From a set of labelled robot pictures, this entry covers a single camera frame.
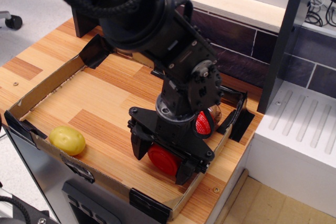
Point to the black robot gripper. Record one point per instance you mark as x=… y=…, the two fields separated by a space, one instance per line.
x=170 y=126

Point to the red-capped basil spice bottle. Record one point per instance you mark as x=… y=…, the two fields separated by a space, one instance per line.
x=205 y=125

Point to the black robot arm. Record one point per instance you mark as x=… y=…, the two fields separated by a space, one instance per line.
x=161 y=30

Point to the taped cardboard fence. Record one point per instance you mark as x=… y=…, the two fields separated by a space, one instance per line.
x=48 y=85

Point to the black oven control panel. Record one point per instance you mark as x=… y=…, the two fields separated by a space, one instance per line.
x=88 y=207

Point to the yellow toy potato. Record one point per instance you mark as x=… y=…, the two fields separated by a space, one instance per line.
x=68 y=140

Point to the white sink drainboard unit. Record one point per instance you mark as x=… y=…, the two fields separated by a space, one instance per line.
x=293 y=148

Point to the black office chair caster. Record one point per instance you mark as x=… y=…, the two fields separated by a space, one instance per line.
x=11 y=21

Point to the dark left cabinet post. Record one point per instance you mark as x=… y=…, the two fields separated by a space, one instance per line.
x=85 y=24

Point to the dark grey upright post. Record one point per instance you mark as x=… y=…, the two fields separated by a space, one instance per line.
x=280 y=58

